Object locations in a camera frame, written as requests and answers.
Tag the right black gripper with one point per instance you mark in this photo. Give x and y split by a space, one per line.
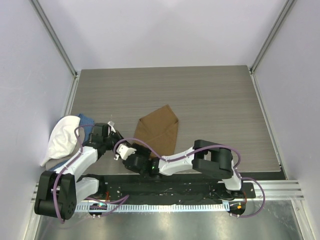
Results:
145 150

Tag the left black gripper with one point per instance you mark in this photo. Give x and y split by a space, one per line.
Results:
116 135

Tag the brown cloth napkin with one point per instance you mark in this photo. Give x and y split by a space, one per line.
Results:
159 129

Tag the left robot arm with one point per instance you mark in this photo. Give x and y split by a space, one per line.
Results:
59 191

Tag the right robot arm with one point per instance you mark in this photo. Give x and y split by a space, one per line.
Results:
211 159

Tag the grey cloth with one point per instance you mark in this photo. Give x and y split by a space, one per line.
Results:
62 145

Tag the blue checkered cloth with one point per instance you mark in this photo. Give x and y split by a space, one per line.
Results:
86 124

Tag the white cloth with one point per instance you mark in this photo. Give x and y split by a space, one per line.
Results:
69 122

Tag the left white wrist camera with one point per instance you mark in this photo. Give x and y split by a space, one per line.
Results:
111 125

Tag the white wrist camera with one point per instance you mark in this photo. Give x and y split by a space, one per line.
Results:
122 152
111 125

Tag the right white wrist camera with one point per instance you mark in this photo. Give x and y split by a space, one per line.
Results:
122 152

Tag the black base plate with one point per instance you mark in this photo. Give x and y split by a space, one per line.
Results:
187 177

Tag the slotted cable duct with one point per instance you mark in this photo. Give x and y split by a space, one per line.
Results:
130 208

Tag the aluminium front rail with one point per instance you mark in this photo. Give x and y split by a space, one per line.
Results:
275 191

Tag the left aluminium frame post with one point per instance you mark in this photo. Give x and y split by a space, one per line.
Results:
53 36

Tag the aluminium frame post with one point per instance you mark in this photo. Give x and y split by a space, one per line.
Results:
285 11
53 36

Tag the right aluminium frame post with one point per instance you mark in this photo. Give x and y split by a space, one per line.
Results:
285 11

